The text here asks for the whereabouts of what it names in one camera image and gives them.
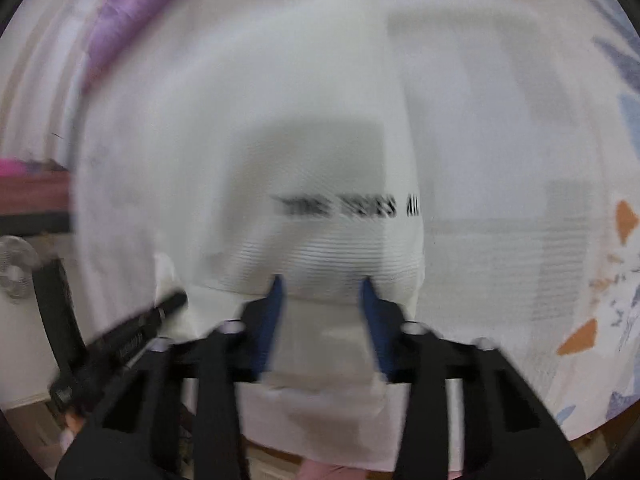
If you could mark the white standing fan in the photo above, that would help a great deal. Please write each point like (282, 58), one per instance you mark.
(18, 259)

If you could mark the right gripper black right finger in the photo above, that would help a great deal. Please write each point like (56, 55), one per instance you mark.
(506, 431)

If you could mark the red and black hanging towel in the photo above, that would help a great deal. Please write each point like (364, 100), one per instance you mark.
(35, 198)

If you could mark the person's left hand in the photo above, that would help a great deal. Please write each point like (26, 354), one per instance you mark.
(73, 425)

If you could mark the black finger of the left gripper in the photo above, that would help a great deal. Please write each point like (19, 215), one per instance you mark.
(127, 338)

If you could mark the floral patterned bed sheet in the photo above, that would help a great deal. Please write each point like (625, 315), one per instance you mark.
(524, 118)

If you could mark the purple floral quilt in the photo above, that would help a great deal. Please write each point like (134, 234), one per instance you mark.
(117, 25)

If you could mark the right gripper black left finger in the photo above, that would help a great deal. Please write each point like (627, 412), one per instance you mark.
(134, 431)

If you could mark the white snap-button jacket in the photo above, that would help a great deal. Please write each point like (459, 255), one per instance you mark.
(228, 146)

